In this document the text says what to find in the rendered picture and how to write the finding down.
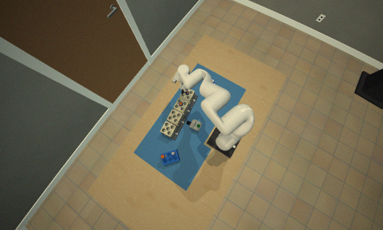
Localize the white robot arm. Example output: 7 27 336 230
172 64 255 151

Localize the blue tube rack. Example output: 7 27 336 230
162 150 180 165

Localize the blue bench mat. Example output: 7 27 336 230
134 64 246 191

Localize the beige bucket adapter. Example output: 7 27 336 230
160 121 177 138
173 98 189 115
180 89 195 104
167 109 184 126

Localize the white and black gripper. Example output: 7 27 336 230
180 82 188 94

